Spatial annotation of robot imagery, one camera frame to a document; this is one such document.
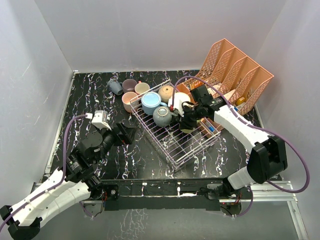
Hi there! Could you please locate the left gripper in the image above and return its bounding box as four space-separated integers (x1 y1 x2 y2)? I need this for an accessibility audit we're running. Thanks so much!
93 121 138 165

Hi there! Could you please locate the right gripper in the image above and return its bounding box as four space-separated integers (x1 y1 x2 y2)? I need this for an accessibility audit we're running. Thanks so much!
175 104 203 130

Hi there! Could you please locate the yellow-green mug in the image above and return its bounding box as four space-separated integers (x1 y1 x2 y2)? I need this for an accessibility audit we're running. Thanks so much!
179 120 199 134

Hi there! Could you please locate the grey mug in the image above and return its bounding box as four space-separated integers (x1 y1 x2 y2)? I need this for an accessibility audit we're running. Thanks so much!
152 106 179 128

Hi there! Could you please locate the beige round mug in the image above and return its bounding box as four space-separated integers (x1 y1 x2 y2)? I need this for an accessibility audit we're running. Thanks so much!
158 85 174 104

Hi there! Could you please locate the light blue mug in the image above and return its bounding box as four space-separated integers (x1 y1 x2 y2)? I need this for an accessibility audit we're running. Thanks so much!
141 91 168 115

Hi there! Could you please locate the small grey-blue cup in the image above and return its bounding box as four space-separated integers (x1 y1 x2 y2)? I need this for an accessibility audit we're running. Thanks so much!
107 79 123 96

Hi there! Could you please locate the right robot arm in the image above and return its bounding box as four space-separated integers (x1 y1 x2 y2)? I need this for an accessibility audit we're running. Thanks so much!
174 85 288 199

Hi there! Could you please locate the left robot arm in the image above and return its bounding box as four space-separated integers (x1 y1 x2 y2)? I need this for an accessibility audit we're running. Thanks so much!
0 123 136 240

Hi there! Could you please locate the purple mug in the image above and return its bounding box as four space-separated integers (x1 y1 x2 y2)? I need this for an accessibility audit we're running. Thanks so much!
121 79 138 93

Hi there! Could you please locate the pink mug white inside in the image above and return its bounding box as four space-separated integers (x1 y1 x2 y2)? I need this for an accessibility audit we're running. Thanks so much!
134 82 150 95

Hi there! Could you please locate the peach desk organizer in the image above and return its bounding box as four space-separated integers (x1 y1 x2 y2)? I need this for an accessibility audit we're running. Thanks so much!
173 38 275 139

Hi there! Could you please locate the white wire dish rack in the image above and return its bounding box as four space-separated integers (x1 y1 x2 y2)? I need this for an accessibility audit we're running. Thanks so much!
132 94 220 171

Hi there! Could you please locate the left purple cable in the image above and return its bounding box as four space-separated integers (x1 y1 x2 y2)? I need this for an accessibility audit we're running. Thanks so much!
0 114 88 231

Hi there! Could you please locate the purple cable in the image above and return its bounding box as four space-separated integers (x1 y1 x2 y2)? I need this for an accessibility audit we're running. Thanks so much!
0 114 88 231
171 76 311 218

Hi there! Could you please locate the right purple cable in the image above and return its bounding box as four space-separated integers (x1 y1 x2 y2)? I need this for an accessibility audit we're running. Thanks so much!
171 76 311 218

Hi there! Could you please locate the black front rail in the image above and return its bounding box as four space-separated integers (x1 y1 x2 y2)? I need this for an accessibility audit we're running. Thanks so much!
83 178 253 211

